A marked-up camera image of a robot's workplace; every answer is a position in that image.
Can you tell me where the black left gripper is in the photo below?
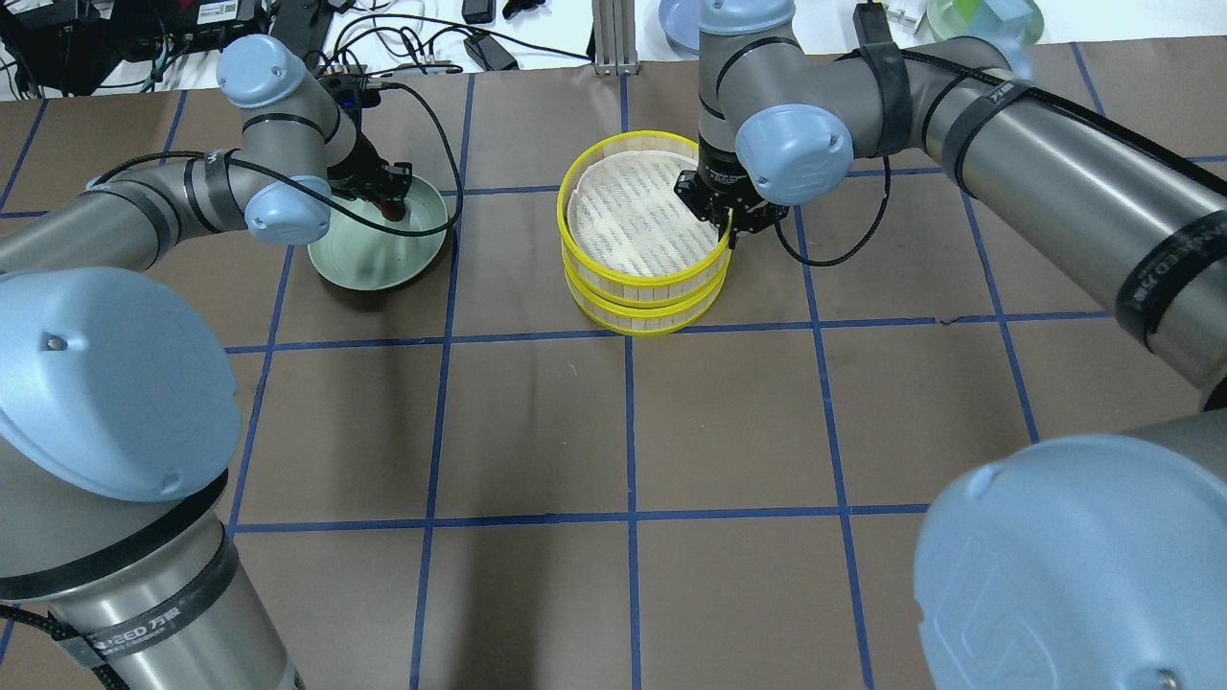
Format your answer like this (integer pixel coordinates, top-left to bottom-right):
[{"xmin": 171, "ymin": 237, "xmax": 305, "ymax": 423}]
[{"xmin": 317, "ymin": 75, "xmax": 413, "ymax": 204}]

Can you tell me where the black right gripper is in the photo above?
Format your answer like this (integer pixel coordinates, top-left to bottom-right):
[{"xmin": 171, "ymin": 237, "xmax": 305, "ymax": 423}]
[{"xmin": 672, "ymin": 139, "xmax": 787, "ymax": 250}]

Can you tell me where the yellow steamer basket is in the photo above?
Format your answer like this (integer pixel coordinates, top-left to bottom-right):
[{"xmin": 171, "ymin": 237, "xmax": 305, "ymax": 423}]
[
  {"xmin": 556, "ymin": 130, "xmax": 730, "ymax": 287},
  {"xmin": 562, "ymin": 250, "xmax": 733, "ymax": 336}
]

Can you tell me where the brown steamed bun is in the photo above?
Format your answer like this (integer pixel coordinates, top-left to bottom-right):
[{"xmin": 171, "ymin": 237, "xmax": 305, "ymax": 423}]
[{"xmin": 374, "ymin": 199, "xmax": 407, "ymax": 223}]

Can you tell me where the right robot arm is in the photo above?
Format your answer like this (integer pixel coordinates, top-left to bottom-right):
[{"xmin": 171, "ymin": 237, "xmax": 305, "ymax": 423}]
[{"xmin": 629, "ymin": 173, "xmax": 1225, "ymax": 689}]

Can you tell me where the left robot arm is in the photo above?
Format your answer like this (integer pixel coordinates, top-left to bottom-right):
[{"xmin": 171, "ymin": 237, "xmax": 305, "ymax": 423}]
[{"xmin": 1, "ymin": 34, "xmax": 412, "ymax": 689}]

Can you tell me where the green plate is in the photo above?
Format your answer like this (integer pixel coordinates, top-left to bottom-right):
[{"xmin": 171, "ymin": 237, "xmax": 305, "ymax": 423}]
[{"xmin": 308, "ymin": 176, "xmax": 449, "ymax": 291}]

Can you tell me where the blue plate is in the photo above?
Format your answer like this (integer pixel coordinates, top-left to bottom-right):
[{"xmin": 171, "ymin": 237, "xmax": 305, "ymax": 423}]
[{"xmin": 656, "ymin": 0, "xmax": 701, "ymax": 56}]

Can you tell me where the black power adapter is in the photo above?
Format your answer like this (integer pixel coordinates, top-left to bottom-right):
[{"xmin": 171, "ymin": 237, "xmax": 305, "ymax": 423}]
[{"xmin": 463, "ymin": 34, "xmax": 519, "ymax": 72}]

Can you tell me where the green bowl with blocks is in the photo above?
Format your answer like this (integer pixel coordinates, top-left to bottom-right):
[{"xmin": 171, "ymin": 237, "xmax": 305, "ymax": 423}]
[{"xmin": 925, "ymin": 1, "xmax": 1045, "ymax": 45}]

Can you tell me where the aluminium frame post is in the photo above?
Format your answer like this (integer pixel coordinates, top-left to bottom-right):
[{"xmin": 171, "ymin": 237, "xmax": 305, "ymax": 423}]
[{"xmin": 591, "ymin": 0, "xmax": 640, "ymax": 76}]

